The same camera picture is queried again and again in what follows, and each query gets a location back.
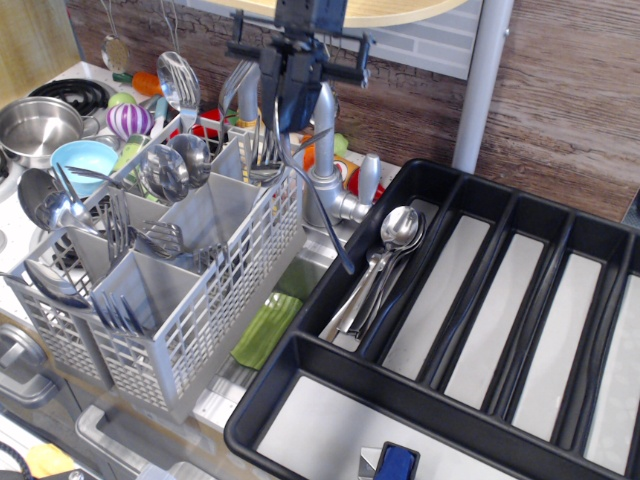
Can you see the fork cluster basket right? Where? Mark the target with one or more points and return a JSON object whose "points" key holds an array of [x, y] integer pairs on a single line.
{"points": [[264, 166]]}

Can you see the steel spoon behind pair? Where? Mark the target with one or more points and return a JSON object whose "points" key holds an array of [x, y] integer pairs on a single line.
{"points": [[196, 155]]}

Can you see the steel spoon front of pair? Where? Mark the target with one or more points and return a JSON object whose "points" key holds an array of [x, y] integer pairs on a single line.
{"points": [[164, 174]]}

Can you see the purple striped toy egg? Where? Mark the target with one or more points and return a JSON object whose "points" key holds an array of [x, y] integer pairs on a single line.
{"points": [[125, 120]]}

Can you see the grey plastic cutlery basket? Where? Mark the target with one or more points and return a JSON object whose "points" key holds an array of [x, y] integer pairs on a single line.
{"points": [[197, 311]]}

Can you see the black stove burner coil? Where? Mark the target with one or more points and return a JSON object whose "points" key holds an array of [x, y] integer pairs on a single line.
{"points": [[85, 96]]}

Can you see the tall fork near faucet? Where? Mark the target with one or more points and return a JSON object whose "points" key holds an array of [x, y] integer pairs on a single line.
{"points": [[242, 82]]}

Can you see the upright fork basket left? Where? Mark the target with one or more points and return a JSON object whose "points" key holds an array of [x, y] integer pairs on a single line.
{"points": [[117, 226]]}

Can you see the orange toy carrot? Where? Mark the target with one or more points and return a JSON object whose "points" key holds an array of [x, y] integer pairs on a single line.
{"points": [[143, 82]]}

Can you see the top steel spoon in tray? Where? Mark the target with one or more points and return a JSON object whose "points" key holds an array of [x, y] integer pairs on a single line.
{"points": [[399, 228]]}

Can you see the black plastic cutlery tray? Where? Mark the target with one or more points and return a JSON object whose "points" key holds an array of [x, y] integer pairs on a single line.
{"points": [[508, 348]]}

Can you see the wooden shelf board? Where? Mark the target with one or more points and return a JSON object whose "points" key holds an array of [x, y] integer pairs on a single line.
{"points": [[364, 13]]}

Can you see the large ladle spoon left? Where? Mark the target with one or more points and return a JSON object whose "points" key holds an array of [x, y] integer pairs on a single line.
{"points": [[49, 205]]}

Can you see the large spoon at basket back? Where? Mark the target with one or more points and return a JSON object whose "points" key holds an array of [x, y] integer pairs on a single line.
{"points": [[180, 87]]}

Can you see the fork in basket middle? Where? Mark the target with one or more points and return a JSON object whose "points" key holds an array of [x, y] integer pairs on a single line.
{"points": [[163, 239]]}

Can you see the hanging strainer ladle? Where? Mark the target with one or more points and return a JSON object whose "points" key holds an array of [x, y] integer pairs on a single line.
{"points": [[114, 51]]}

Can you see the light blue bowl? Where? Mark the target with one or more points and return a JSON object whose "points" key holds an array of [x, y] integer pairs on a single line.
{"points": [[87, 154]]}

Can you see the steel pot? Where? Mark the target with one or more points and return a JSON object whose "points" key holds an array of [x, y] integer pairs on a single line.
{"points": [[32, 128]]}

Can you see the spoon at basket left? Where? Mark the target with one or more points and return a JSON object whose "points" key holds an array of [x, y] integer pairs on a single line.
{"points": [[49, 283]]}

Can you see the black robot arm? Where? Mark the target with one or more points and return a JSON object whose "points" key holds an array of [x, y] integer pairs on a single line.
{"points": [[295, 64]]}

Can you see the blue sponge block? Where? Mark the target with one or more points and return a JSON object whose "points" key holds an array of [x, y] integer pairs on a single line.
{"points": [[389, 462]]}

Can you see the silver faucet handle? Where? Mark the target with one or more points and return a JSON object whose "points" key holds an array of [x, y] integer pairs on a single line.
{"points": [[369, 178]]}

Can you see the grey metal post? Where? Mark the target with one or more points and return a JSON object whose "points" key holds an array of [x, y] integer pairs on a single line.
{"points": [[493, 30]]}

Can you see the forks at basket front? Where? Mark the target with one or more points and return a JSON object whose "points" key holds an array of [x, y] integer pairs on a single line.
{"points": [[116, 313]]}

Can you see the silver toy faucet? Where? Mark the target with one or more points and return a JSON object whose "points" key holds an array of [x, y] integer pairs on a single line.
{"points": [[326, 179]]}

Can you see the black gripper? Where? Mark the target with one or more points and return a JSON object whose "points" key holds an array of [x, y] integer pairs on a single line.
{"points": [[298, 61]]}

